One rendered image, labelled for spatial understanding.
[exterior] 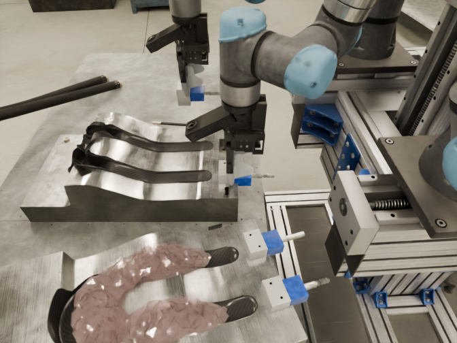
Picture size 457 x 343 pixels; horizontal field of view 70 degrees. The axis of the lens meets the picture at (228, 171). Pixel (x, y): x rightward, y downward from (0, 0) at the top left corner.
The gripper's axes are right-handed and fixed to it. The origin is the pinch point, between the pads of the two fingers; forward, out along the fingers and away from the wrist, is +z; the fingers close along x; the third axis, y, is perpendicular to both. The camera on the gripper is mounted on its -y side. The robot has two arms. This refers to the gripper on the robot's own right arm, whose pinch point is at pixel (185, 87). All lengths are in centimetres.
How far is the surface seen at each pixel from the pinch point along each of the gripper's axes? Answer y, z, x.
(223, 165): 11.1, 3.4, -28.3
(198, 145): 4.5, 6.8, -17.4
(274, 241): 22, 8, -46
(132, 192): -9.1, 5.5, -35.0
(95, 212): -18.7, 11.2, -36.1
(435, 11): 217, 70, 255
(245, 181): 16.3, 5.7, -31.3
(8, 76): -180, 95, 175
